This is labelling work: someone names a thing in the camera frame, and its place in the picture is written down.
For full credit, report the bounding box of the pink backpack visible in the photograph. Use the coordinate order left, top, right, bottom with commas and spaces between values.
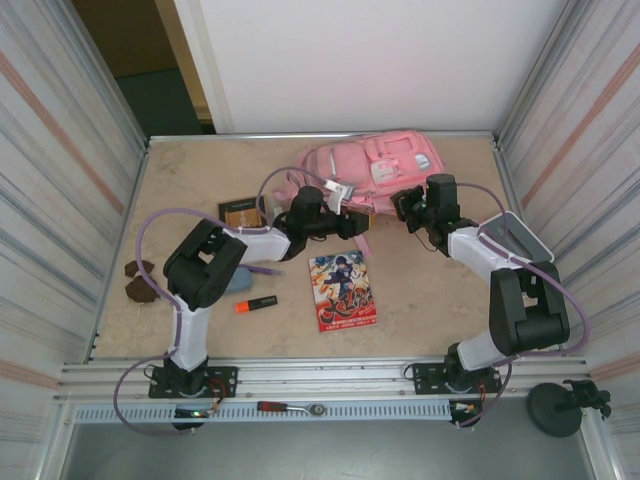
271, 129, 446, 261

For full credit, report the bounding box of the red manga book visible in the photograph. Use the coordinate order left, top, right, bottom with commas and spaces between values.
308, 249, 380, 335

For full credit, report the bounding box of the black orange highlighter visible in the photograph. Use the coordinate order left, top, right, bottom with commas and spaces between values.
234, 294, 279, 315

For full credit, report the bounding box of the white grey box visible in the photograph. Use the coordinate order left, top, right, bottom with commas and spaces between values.
477, 210, 555, 274

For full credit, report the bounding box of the thin aluminium table edge bar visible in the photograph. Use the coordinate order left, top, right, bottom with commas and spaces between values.
147, 130, 500, 143

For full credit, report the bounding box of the small brown crumpled lump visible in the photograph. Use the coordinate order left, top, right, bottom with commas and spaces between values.
123, 259, 157, 279

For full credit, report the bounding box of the large brown crumpled lump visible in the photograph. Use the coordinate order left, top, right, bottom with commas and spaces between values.
123, 276, 161, 305

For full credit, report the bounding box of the circuit board with green light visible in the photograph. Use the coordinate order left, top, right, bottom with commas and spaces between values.
173, 399, 221, 420

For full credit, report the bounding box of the black clamp stand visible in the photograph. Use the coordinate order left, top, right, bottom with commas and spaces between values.
526, 378, 612, 439

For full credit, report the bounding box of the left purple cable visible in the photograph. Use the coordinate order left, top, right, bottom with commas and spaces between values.
113, 167, 346, 437

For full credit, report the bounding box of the aluminium rail with arm bases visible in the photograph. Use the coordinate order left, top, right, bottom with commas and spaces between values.
54, 355, 591, 404

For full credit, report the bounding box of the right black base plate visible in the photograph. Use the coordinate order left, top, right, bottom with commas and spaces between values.
413, 360, 503, 396

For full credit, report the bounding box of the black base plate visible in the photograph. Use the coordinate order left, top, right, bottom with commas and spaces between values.
148, 365, 239, 400
413, 360, 503, 396

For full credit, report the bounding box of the slotted grey cable duct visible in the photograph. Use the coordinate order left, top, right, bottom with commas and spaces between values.
73, 402, 454, 424

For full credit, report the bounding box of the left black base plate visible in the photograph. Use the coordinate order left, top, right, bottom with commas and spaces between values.
148, 365, 239, 400

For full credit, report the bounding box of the red-handled ratchet wrench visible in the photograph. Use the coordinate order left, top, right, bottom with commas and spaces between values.
256, 399, 327, 417

